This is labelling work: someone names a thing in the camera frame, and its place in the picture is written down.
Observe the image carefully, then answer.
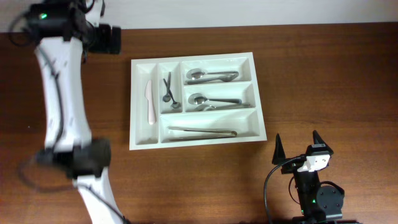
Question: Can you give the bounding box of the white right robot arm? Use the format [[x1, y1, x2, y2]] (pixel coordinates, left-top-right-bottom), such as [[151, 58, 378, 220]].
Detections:
[[272, 131, 345, 223]]

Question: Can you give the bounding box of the small steel teaspoon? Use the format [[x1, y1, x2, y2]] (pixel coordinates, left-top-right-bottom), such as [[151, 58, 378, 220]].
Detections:
[[162, 72, 171, 103]]

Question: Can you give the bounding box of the white plastic cutlery tray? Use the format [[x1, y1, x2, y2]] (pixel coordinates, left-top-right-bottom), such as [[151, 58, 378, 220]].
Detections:
[[129, 52, 267, 150]]

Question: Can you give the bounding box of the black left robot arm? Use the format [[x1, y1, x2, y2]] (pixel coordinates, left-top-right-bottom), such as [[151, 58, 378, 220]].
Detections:
[[25, 1, 127, 223]]

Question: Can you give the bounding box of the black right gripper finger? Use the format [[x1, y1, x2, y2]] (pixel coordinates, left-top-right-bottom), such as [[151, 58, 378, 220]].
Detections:
[[272, 133, 286, 165], [312, 130, 326, 145]]

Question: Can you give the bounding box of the steel dessert spoon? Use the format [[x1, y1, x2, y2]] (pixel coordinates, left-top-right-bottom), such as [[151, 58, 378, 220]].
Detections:
[[164, 79, 181, 110]]

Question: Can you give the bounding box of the large steel spoon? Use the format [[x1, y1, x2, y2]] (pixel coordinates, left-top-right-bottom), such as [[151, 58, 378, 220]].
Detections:
[[188, 93, 242, 105]]

